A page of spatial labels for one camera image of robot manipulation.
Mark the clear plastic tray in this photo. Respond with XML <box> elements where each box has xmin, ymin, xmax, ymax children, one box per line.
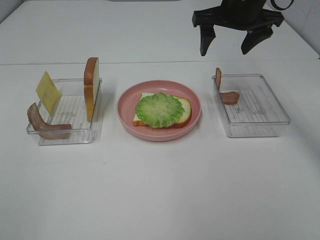
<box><xmin>26</xmin><ymin>78</ymin><xmax>104</xmax><ymax>146</ymax></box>
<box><xmin>212</xmin><ymin>74</ymin><xmax>291</xmax><ymax>138</ymax></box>

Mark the white bread slice brown crust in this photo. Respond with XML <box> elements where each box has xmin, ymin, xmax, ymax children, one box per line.
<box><xmin>133</xmin><ymin>92</ymin><xmax>192</xmax><ymax>128</ymax></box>

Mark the right clear plastic tray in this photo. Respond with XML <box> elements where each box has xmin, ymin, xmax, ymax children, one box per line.
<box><xmin>212</xmin><ymin>74</ymin><xmax>291</xmax><ymax>138</ymax></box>

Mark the pale pink bacon strip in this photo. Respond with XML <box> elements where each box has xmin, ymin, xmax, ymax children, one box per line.
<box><xmin>27</xmin><ymin>102</ymin><xmax>72</xmax><ymax>140</ymax></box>

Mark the green lettuce leaf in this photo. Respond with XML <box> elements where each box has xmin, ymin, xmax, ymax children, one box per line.
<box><xmin>135</xmin><ymin>92</ymin><xmax>185</xmax><ymax>128</ymax></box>

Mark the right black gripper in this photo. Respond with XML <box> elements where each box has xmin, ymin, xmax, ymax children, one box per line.
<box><xmin>192</xmin><ymin>0</ymin><xmax>284</xmax><ymax>56</ymax></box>

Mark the reddish brown bacon strip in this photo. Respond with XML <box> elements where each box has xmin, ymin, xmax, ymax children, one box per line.
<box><xmin>215</xmin><ymin>67</ymin><xmax>240</xmax><ymax>105</ymax></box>

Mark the pink round plate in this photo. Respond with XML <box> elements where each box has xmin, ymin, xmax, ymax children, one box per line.
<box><xmin>117</xmin><ymin>80</ymin><xmax>202</xmax><ymax>142</ymax></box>

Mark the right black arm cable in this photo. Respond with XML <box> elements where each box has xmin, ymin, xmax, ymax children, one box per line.
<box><xmin>270</xmin><ymin>0</ymin><xmax>295</xmax><ymax>11</ymax></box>

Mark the upright bread slice left tray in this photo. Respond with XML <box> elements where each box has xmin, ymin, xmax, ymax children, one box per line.
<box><xmin>83</xmin><ymin>57</ymin><xmax>100</xmax><ymax>122</ymax></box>

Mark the yellow cheese slice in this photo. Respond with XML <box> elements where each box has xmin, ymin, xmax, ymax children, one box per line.
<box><xmin>35</xmin><ymin>71</ymin><xmax>62</xmax><ymax>117</ymax></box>

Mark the left clear plastic tray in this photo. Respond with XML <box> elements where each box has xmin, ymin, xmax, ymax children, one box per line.
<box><xmin>26</xmin><ymin>78</ymin><xmax>104</xmax><ymax>146</ymax></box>

